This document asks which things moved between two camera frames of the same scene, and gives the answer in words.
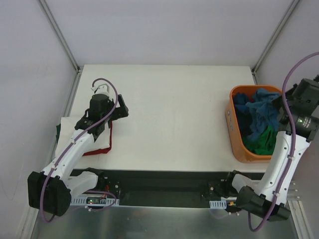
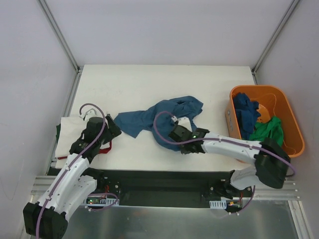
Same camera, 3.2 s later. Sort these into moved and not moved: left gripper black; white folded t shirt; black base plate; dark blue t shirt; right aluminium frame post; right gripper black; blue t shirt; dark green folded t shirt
Moved: left gripper black; blue t shirt; right gripper black
Not moved: black base plate; white folded t shirt; right aluminium frame post; dark blue t shirt; dark green folded t shirt
